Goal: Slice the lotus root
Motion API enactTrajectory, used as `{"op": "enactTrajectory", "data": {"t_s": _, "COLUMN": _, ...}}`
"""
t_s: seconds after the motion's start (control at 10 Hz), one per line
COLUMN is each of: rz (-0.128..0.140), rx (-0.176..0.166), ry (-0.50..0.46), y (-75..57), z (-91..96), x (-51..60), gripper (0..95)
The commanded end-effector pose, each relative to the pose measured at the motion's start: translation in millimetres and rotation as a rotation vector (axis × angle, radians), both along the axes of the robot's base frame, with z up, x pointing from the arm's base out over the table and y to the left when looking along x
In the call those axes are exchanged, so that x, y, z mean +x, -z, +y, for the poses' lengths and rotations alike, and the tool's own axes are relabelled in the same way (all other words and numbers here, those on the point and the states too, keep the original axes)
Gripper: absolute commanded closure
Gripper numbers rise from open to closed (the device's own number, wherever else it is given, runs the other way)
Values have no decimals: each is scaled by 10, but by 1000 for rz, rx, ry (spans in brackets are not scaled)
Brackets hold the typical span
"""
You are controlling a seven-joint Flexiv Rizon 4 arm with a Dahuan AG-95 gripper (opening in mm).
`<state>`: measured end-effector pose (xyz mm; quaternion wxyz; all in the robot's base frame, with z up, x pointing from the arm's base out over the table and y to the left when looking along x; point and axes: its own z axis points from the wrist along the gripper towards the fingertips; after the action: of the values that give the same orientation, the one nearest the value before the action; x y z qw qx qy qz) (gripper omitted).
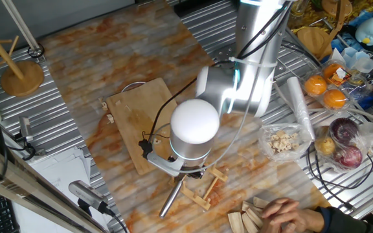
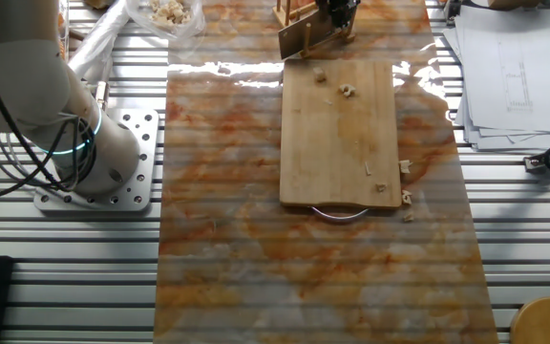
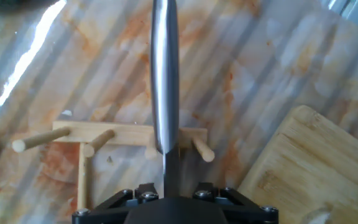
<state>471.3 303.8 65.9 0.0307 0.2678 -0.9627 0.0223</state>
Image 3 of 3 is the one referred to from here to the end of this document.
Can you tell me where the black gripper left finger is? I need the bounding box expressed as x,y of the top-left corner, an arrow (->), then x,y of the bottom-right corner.
71,182 -> 160,224

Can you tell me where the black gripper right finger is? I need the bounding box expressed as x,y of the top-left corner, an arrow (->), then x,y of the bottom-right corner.
193,182 -> 279,224

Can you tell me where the steel cleaver knife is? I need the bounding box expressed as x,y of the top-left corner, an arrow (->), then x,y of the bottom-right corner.
149,0 -> 180,198

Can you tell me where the dark sleeved forearm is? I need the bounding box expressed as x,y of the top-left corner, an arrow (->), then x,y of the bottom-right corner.
0,0 -> 58,11

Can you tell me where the wooden peg rack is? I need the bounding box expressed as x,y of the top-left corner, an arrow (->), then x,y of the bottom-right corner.
11,120 -> 216,212

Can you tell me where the wooden cutting board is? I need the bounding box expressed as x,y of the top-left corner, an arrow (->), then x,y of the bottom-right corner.
237,105 -> 358,224

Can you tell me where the orange marble pattern mat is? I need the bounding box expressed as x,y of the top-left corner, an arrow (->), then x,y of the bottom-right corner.
0,0 -> 358,224

